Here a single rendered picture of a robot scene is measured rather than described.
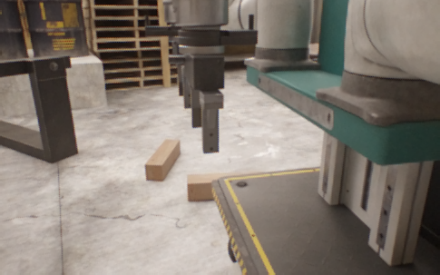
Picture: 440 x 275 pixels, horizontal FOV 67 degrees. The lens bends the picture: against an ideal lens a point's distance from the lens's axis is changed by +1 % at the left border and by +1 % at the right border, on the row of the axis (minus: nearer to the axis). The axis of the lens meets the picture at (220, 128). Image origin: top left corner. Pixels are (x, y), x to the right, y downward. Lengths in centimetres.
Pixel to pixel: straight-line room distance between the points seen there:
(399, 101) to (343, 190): 58
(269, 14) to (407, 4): 65
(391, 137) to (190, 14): 33
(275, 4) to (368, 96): 47
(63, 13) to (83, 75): 80
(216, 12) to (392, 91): 28
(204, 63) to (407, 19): 28
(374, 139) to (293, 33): 49
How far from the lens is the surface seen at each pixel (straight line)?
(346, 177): 106
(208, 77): 51
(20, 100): 361
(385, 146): 51
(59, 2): 405
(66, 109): 231
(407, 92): 53
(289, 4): 93
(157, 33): 81
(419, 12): 31
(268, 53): 95
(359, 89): 55
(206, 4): 52
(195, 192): 165
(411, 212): 86
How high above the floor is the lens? 86
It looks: 19 degrees down
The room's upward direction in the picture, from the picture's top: straight up
